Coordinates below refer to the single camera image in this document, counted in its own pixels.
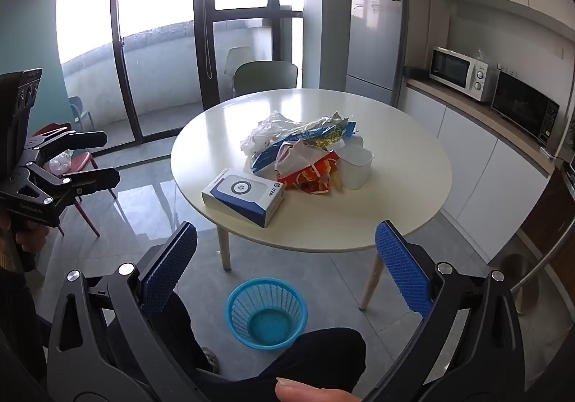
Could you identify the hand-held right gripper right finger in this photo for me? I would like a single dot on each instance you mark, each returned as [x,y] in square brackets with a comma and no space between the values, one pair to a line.
[400,269]

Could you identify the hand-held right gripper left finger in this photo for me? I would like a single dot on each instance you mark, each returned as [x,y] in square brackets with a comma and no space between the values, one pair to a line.
[170,269]

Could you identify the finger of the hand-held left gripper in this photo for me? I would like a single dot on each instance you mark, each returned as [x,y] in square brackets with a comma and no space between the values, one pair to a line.
[96,179]
[87,139]

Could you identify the white plastic cup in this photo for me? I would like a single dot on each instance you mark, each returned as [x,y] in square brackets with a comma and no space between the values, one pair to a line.
[357,168]

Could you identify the blue mesh wastebasket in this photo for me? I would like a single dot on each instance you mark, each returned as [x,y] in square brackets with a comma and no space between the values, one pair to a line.
[265,332]

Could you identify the blue plastic bag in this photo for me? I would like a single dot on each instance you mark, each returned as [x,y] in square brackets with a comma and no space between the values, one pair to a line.
[268,158]

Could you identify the person's left forearm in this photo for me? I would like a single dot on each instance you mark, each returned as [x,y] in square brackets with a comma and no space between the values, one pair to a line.
[15,303]

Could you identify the person's left hand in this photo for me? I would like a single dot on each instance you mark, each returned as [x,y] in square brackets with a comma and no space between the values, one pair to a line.
[29,240]

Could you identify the person's right hand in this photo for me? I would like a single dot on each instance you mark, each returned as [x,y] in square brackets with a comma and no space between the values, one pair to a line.
[314,392]

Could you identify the red chair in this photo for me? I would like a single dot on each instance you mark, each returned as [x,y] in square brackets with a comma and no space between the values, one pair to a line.
[83,160]

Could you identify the small green chair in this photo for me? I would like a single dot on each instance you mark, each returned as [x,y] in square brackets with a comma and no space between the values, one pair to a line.
[76,108]

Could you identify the small clear plastic bag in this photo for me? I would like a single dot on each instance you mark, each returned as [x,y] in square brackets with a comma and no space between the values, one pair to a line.
[60,161]

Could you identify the person's left leg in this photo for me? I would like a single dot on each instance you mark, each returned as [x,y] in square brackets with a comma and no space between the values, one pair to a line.
[182,330]

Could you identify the person's leg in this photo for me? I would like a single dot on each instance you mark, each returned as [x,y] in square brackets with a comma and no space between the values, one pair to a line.
[314,352]
[182,330]

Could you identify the round white table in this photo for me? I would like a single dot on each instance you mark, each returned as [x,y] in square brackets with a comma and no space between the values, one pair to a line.
[382,204]

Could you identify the person's grey shoe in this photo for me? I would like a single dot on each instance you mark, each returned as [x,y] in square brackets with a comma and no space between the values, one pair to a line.
[210,359]

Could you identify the blue and white cardboard box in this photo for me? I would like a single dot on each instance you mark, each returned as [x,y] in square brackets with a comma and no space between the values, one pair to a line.
[242,195]

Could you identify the person's right leg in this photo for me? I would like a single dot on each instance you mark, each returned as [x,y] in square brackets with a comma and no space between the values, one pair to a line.
[314,352]

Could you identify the kitchen counter with white cabinets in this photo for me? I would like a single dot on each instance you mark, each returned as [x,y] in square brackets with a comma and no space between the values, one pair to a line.
[471,168]

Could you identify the red snack bag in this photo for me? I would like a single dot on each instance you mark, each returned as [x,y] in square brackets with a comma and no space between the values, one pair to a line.
[310,176]

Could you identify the black framed glass doors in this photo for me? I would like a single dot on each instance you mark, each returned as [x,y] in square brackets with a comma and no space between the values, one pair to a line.
[200,69]

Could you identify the clear yellow printed wrapper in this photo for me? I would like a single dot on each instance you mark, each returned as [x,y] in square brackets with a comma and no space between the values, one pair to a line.
[328,137]

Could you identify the white plastic bag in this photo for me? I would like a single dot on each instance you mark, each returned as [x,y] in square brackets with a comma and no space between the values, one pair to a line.
[296,157]

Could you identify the dark wooden cabinet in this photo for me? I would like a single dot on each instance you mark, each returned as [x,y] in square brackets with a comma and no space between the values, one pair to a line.
[552,213]

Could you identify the crumpled clear plastic bag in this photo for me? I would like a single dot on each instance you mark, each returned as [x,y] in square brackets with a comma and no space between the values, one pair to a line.
[265,130]

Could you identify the white chair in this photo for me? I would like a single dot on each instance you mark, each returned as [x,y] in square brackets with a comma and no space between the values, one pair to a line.
[236,58]

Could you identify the black microwave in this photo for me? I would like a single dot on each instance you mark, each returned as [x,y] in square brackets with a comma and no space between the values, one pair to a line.
[521,105]

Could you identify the white microwave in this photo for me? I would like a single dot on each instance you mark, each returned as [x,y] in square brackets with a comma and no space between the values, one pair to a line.
[453,69]

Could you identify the silver refrigerator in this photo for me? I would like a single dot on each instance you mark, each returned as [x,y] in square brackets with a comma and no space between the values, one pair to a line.
[375,47]

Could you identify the clear plastic on microwave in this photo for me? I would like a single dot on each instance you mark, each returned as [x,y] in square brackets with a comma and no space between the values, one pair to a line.
[479,56]

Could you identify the white wall outlet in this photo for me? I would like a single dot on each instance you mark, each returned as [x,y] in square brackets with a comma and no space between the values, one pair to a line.
[510,69]

